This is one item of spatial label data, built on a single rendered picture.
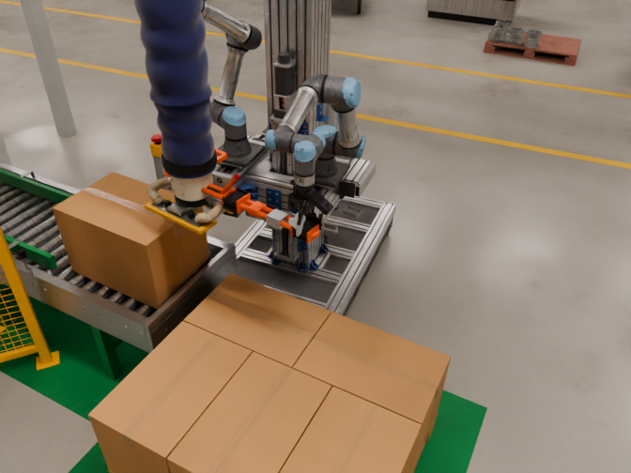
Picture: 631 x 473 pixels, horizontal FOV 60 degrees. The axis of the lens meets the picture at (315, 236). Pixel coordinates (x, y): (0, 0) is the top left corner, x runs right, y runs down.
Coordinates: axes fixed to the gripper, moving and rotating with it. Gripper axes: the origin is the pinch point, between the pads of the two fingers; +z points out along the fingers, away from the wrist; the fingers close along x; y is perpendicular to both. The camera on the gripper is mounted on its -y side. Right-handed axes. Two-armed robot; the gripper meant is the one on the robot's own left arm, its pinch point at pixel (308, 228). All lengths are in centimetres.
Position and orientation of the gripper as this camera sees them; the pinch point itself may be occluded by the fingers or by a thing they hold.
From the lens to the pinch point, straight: 213.4
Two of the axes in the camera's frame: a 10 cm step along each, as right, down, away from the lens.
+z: -0.2, 8.0, 6.0
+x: -5.6, 4.9, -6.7
